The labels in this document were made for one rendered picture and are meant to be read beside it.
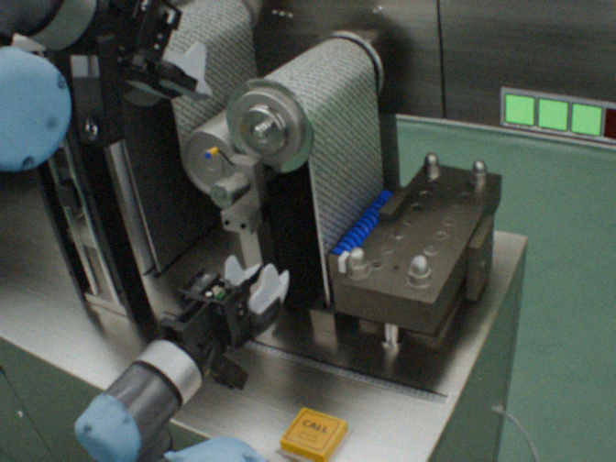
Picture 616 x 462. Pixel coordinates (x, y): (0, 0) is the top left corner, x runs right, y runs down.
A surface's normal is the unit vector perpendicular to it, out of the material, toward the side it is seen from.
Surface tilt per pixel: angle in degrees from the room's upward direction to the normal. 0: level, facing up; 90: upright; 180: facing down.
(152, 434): 92
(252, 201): 90
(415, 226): 0
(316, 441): 0
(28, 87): 90
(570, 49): 90
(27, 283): 0
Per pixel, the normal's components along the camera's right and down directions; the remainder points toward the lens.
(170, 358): 0.29, -0.68
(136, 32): -0.44, -0.14
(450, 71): -0.48, 0.52
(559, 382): -0.11, -0.84
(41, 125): 0.73, 0.30
